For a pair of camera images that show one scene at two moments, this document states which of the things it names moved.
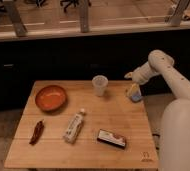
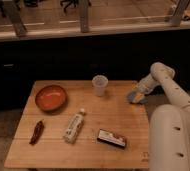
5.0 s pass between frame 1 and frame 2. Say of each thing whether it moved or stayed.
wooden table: stayed
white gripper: moved
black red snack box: stayed
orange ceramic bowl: stayed
